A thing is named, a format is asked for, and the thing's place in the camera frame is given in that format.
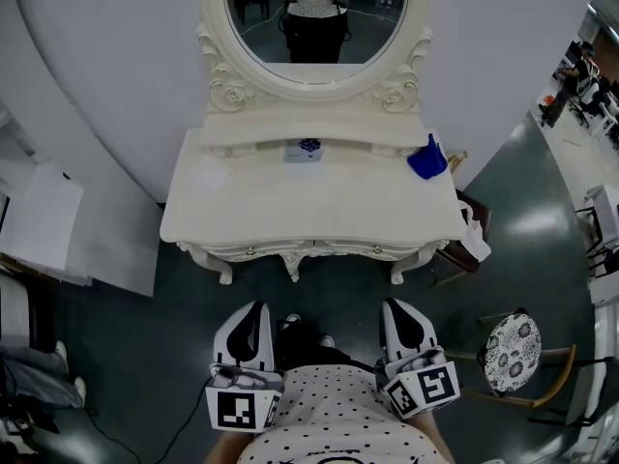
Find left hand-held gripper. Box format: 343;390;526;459
205;301;286;434

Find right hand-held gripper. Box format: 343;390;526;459
375;299;461;420

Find white large drawer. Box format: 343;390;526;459
312;239;427;263
205;239;313;263

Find person's right forearm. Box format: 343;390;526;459
408;411;458;464

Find person's left forearm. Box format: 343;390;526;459
202;427;262;464

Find white vanity dressing table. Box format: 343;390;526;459
158;0;469;287

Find person's black trousers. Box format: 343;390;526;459
273;317;373;374

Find brown stool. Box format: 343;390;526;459
432;188;493;287

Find white polka dot shirt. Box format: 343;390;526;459
236;363;456;464

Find white plastic bag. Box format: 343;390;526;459
457;199;493;264

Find blue cloth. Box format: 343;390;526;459
406;132;449;182

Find small patterned box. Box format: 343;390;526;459
282;137;326;164

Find table with white cloth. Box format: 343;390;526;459
575;184;619;304

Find white shelf unit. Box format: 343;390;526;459
0;99;164;299

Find oval mirror with carved frame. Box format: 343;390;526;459
195;0;435;115

